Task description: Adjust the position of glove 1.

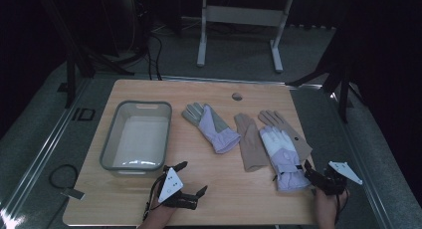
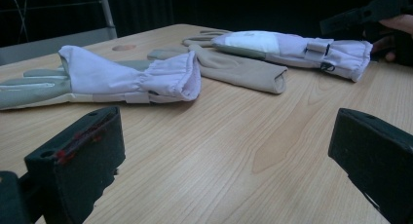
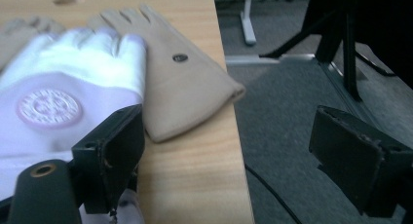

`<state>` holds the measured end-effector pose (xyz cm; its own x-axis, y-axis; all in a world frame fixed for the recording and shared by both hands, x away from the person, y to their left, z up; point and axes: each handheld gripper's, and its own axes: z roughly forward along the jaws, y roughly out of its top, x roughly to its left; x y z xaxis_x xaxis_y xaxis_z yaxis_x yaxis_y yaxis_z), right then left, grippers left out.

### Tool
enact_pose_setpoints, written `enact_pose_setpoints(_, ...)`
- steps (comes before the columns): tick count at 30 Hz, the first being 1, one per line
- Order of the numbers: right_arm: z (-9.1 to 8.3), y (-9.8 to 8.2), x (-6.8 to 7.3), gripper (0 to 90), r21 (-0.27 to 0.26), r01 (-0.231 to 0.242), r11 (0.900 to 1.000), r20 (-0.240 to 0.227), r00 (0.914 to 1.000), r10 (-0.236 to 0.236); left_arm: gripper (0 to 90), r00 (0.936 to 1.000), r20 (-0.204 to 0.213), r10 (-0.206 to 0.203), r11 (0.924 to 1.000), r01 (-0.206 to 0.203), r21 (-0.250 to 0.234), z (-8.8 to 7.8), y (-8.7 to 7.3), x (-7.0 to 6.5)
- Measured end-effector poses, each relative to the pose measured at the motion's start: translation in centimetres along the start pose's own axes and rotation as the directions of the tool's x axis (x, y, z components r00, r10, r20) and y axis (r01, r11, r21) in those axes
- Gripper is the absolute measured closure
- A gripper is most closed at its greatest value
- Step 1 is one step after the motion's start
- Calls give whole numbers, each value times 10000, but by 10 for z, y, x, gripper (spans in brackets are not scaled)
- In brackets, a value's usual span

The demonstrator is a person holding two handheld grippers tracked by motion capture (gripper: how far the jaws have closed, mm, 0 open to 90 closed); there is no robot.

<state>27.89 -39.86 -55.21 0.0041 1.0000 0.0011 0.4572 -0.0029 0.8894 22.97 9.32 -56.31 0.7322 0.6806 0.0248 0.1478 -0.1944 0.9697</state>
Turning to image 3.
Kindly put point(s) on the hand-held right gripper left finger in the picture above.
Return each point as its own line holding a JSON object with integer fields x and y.
{"x": 110, "y": 159}

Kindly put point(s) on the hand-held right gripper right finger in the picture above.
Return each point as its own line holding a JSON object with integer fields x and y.
{"x": 350, "y": 156}

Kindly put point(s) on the white glove with round print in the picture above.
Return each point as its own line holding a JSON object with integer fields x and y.
{"x": 81, "y": 65}

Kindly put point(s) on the beige glove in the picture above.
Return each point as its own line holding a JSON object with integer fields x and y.
{"x": 16, "y": 35}
{"x": 181, "y": 87}

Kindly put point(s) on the black stand legs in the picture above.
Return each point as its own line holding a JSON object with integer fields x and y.
{"x": 350, "y": 55}

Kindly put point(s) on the white metal floor bar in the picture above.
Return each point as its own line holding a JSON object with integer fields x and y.
{"x": 246, "y": 59}

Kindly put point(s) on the white metal stand leg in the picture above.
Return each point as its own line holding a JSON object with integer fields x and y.
{"x": 248, "y": 22}

